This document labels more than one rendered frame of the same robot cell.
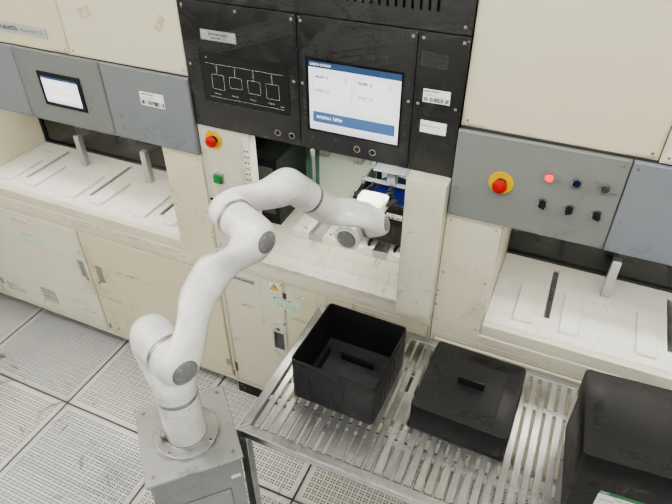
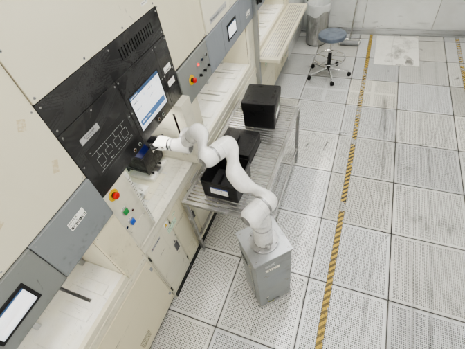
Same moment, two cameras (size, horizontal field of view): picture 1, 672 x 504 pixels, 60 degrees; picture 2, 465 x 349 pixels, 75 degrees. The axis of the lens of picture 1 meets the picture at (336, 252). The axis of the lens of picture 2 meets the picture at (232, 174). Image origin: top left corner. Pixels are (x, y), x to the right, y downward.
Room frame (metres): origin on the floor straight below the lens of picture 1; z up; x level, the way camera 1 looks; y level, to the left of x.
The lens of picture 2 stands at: (1.08, 1.41, 2.51)
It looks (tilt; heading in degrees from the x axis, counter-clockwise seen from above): 48 degrees down; 275
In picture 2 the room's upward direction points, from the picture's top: 11 degrees counter-clockwise
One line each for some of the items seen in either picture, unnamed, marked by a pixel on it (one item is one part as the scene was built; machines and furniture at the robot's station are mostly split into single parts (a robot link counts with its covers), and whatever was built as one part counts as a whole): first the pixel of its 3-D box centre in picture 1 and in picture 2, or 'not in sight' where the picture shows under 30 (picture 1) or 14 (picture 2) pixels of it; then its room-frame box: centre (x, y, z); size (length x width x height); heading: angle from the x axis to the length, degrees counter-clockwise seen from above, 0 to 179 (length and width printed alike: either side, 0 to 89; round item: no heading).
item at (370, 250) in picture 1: (388, 239); (149, 167); (1.84, -0.21, 0.89); 0.22 x 0.21 x 0.04; 156
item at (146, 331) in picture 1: (163, 358); (257, 217); (1.07, 0.47, 1.07); 0.19 x 0.12 x 0.24; 42
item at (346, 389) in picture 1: (350, 361); (226, 177); (1.25, -0.05, 0.85); 0.28 x 0.28 x 0.17; 65
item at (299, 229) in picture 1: (326, 223); (129, 194); (1.94, 0.04, 0.89); 0.22 x 0.21 x 0.04; 156
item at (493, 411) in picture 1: (468, 393); (238, 144); (1.14, -0.41, 0.83); 0.29 x 0.29 x 0.13; 65
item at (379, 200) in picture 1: (370, 205); (163, 142); (1.62, -0.11, 1.20); 0.11 x 0.10 x 0.07; 157
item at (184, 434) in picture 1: (182, 413); (262, 233); (1.04, 0.45, 0.85); 0.19 x 0.19 x 0.18
